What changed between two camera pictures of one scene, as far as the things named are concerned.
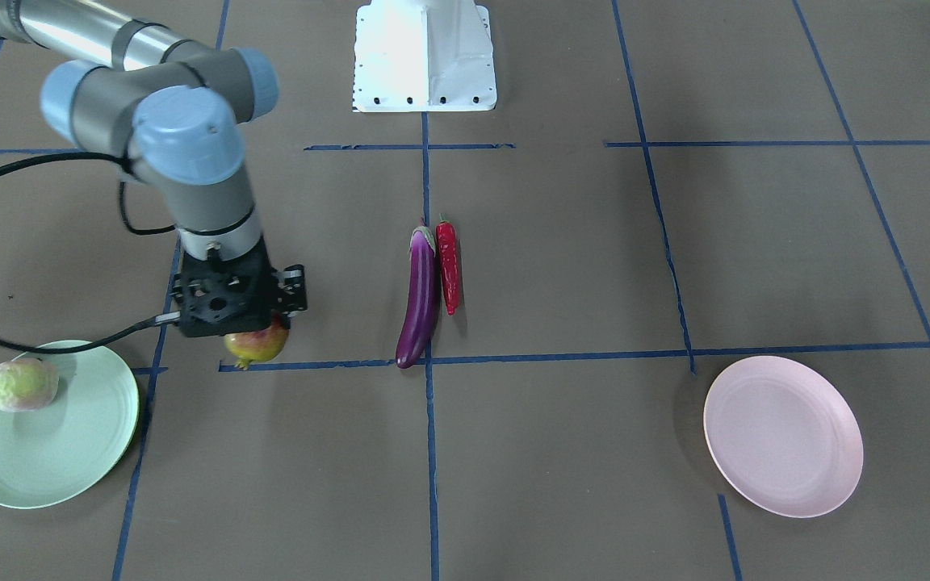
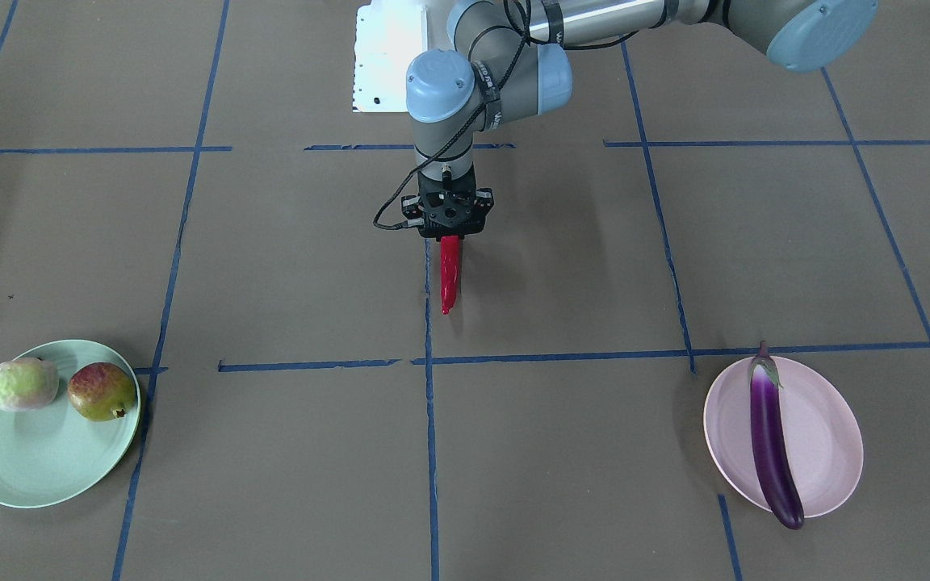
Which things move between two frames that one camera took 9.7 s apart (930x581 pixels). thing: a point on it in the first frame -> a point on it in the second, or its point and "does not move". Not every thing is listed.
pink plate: x=785 y=433 does not move
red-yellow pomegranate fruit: x=261 y=345 -> x=102 y=392
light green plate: x=45 y=457 does not move
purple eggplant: x=421 y=307 -> x=778 y=470
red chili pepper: x=449 y=264 does not move
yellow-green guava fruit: x=21 y=384 does not move
